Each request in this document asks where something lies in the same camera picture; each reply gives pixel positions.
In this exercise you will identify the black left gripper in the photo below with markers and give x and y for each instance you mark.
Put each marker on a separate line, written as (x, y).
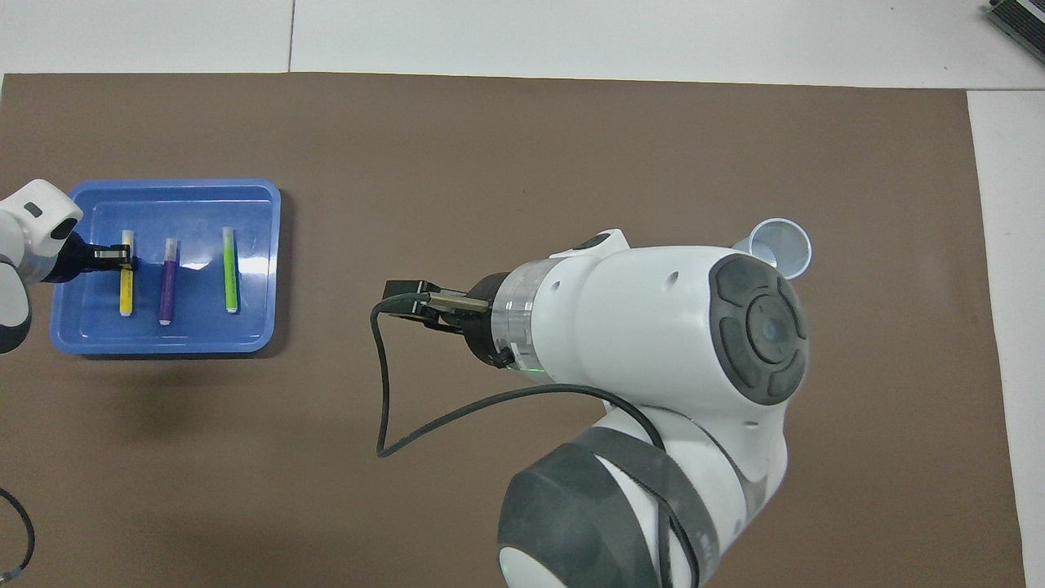
(77, 257)

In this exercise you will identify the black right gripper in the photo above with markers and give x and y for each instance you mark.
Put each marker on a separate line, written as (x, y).
(482, 327)

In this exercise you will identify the yellow highlighter pen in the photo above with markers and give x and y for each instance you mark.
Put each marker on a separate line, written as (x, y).
(126, 294)

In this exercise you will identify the purple highlighter pen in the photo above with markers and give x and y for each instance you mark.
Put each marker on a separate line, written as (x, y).
(167, 286)

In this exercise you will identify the green highlighter pen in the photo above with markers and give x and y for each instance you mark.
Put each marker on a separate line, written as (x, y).
(230, 278)

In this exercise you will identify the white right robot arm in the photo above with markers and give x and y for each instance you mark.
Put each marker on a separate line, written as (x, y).
(653, 367)

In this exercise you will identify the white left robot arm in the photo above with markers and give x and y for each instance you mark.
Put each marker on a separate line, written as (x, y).
(24, 237)

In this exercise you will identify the blue plastic tray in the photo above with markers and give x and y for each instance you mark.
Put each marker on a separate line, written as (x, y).
(245, 327)

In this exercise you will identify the brown table mat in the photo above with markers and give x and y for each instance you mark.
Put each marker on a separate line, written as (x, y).
(326, 490)

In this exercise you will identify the pale blue plastic cup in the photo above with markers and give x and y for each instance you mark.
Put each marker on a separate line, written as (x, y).
(784, 241)

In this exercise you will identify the grey ribbed device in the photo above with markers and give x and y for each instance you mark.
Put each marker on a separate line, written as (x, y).
(1020, 20)

